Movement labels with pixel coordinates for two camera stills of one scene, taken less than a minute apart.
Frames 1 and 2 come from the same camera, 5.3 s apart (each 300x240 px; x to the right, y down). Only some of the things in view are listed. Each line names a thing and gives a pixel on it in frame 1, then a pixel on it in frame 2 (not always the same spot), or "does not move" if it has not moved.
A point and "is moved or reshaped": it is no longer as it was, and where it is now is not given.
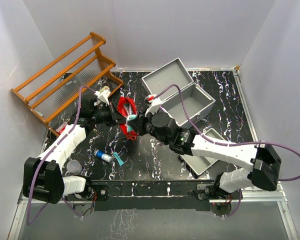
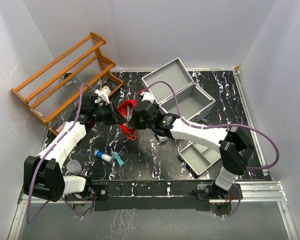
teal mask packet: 130,126 to 129,112
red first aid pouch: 128,108 is moved or reshaped
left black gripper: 116,118 does not move
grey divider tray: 199,164 does not move
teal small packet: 121,162 does not move
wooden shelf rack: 84,69 does not move
